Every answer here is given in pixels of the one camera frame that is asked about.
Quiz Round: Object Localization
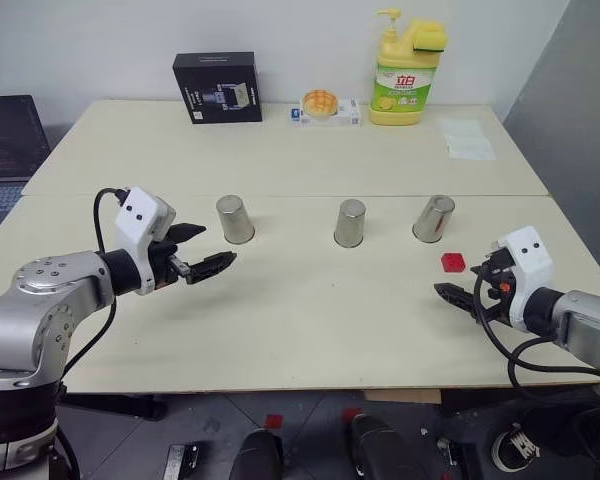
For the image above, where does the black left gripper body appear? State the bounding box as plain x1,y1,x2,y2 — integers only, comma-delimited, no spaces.
147,238,192,292

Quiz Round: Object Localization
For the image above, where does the round golden bread bun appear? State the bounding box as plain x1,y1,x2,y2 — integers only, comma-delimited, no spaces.
300,89,340,120

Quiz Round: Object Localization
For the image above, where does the yellow sponge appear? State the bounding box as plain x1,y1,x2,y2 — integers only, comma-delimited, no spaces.
411,18,450,55

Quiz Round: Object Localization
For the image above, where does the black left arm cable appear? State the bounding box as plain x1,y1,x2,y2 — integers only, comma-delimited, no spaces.
54,187,132,397

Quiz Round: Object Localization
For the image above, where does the black white sneaker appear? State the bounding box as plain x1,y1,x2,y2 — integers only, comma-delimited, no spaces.
491,422,542,474

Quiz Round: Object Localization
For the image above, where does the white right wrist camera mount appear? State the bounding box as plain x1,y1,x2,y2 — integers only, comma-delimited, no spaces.
488,225,557,332

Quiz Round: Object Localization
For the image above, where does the small red block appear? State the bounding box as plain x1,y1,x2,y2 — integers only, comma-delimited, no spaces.
440,252,467,274

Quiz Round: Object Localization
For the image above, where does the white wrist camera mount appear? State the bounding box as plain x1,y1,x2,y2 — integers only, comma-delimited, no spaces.
113,186,178,297
488,225,557,332

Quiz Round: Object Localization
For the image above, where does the silver black metal bracket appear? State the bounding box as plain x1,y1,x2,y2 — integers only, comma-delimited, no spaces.
166,443,202,480

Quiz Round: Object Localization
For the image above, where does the dark rounded shape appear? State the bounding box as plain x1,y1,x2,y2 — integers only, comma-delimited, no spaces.
348,413,407,480
228,429,285,480

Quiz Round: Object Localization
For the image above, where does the yellow dish soap pump bottle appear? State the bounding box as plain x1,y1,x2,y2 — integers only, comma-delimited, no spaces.
368,7,439,127

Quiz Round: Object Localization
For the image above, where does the steel cup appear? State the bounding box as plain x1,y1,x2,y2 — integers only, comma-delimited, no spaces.
333,198,368,249
214,194,257,245
411,194,457,245

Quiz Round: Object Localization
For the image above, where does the black cardboard product box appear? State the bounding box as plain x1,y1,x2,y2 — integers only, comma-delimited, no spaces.
172,50,264,125

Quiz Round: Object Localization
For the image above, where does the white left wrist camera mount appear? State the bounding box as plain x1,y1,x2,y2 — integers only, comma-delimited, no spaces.
113,186,178,297

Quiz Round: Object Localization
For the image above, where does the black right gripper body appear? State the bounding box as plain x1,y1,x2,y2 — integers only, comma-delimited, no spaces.
477,248,517,326

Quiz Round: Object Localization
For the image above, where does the dark grey laptop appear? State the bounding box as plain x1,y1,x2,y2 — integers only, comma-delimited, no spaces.
0,94,53,249

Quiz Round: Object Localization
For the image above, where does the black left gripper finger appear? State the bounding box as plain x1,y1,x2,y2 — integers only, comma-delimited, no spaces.
184,251,238,287
168,223,208,246

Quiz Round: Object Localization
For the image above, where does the flat white blue box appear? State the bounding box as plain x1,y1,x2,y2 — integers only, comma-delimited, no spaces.
289,98,362,129

